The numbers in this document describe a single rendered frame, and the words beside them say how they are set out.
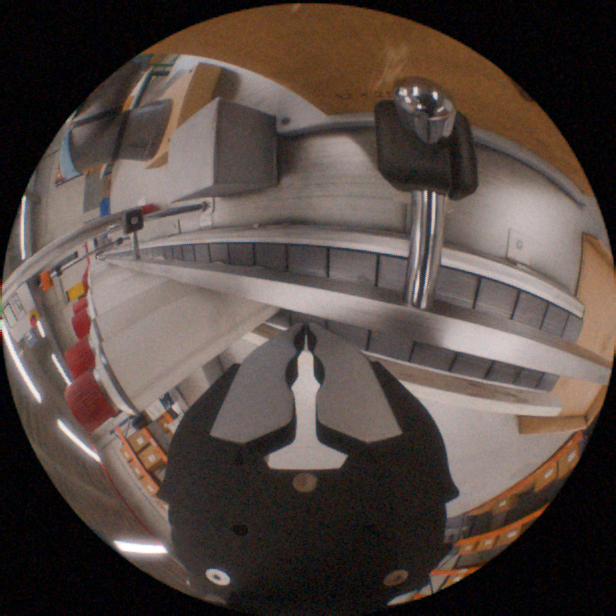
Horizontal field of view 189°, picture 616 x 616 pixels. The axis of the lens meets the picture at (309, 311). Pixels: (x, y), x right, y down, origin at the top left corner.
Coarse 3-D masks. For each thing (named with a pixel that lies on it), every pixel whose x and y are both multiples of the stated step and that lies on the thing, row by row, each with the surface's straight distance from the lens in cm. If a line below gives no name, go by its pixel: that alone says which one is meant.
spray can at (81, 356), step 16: (160, 288) 20; (176, 288) 20; (192, 288) 21; (128, 304) 20; (144, 304) 19; (160, 304) 19; (96, 320) 20; (112, 320) 19; (128, 320) 19; (96, 336) 19; (80, 352) 20; (80, 368) 20
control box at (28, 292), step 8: (32, 280) 76; (24, 288) 72; (32, 288) 74; (24, 296) 73; (32, 296) 74; (40, 296) 82; (24, 304) 75; (32, 304) 75; (40, 304) 80; (16, 312) 77; (32, 312) 77; (40, 312) 78; (24, 320) 79; (16, 328) 82; (24, 328) 81; (16, 336) 84
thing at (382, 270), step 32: (192, 256) 31; (224, 256) 24; (256, 256) 21; (288, 256) 18; (320, 256) 17; (352, 256) 16; (384, 256) 15; (448, 288) 15; (480, 288) 16; (512, 288) 17; (288, 320) 21; (320, 320) 19; (512, 320) 18; (544, 320) 20; (576, 320) 24; (384, 352) 18; (416, 352) 18; (448, 352) 18; (512, 384) 22; (544, 384) 25
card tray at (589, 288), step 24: (600, 240) 28; (600, 264) 35; (600, 288) 35; (600, 312) 37; (600, 336) 40; (576, 384) 41; (600, 384) 54; (576, 408) 50; (528, 432) 35; (552, 432) 41
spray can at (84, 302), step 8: (160, 256) 40; (120, 272) 38; (128, 272) 37; (136, 272) 37; (104, 280) 38; (112, 280) 37; (120, 280) 37; (96, 288) 37; (104, 288) 36; (88, 296) 37; (80, 304) 37; (88, 304) 37
